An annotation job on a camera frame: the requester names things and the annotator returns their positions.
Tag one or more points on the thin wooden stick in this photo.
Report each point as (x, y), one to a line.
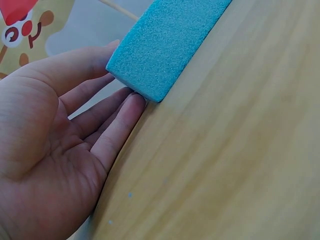
(120, 10)

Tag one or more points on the person's left hand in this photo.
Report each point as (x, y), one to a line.
(45, 155)

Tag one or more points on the blue foam block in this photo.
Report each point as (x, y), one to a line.
(162, 47)

